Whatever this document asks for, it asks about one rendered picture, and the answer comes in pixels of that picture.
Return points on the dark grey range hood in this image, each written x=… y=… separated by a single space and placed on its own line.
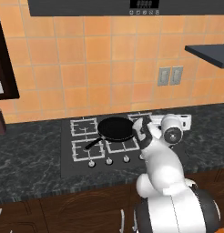
x=86 y=7

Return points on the black hob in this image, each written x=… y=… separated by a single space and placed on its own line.
x=117 y=170

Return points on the dark grey wall shelf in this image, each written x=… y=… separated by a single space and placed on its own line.
x=212 y=54

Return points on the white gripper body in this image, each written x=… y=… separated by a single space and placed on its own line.
x=186 y=122

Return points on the brown wooden cupboard door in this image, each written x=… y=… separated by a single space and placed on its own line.
x=83 y=210
x=16 y=217
x=212 y=182

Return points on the black frying pan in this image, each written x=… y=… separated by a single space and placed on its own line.
x=116 y=129

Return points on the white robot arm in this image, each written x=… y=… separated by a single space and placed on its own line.
x=165 y=170

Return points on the silver hob knob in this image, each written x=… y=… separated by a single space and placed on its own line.
x=109 y=161
x=141 y=157
x=126 y=159
x=91 y=164

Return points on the grey wall socket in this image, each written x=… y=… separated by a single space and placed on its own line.
x=164 y=76
x=176 y=75

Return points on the dark framed window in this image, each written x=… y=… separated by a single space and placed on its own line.
x=7 y=75

